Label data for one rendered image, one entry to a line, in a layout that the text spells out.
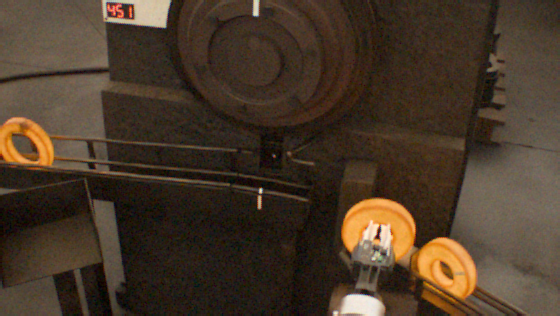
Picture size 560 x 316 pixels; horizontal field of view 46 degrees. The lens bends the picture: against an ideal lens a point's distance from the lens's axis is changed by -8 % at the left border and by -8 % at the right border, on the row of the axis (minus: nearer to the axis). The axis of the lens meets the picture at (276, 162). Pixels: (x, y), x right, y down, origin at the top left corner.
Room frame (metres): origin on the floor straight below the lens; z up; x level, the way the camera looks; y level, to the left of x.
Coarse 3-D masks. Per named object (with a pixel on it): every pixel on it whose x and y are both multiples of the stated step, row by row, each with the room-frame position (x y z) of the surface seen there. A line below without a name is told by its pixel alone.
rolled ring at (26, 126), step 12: (12, 120) 1.59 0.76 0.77; (24, 120) 1.59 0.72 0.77; (0, 132) 1.59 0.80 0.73; (24, 132) 1.57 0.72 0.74; (36, 132) 1.56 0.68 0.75; (0, 144) 1.59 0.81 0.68; (12, 144) 1.61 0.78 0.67; (36, 144) 1.56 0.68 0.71; (48, 144) 1.56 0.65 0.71; (12, 156) 1.59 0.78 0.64; (48, 156) 1.55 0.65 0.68
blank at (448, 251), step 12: (444, 240) 1.15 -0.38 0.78; (420, 252) 1.18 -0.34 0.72; (432, 252) 1.15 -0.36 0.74; (444, 252) 1.13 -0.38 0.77; (456, 252) 1.11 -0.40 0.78; (420, 264) 1.17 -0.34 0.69; (432, 264) 1.15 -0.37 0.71; (456, 264) 1.10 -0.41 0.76; (468, 264) 1.09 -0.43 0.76; (432, 276) 1.14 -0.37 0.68; (444, 276) 1.14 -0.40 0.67; (456, 276) 1.09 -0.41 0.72; (468, 276) 1.07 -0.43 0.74; (456, 288) 1.09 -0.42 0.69; (468, 288) 1.07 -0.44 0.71
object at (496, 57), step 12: (492, 48) 3.34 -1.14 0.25; (492, 60) 3.00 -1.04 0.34; (504, 60) 3.42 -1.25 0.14; (492, 72) 2.87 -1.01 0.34; (504, 72) 3.27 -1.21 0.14; (492, 84) 2.88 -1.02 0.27; (504, 84) 3.13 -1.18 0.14; (492, 96) 2.89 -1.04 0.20; (504, 96) 3.00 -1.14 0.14; (480, 108) 2.85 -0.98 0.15; (492, 108) 2.90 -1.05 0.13; (480, 120) 2.78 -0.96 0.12; (492, 120) 2.76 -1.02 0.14; (504, 120) 2.76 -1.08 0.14; (480, 132) 2.78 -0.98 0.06; (492, 132) 2.84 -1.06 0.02; (492, 144) 2.76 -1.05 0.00
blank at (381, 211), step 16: (352, 208) 1.14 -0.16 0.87; (368, 208) 1.11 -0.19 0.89; (384, 208) 1.11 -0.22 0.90; (400, 208) 1.12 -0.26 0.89; (352, 224) 1.12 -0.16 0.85; (368, 224) 1.11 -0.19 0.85; (384, 224) 1.11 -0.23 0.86; (400, 224) 1.10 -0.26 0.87; (352, 240) 1.12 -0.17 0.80; (400, 240) 1.10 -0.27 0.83; (400, 256) 1.09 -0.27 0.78
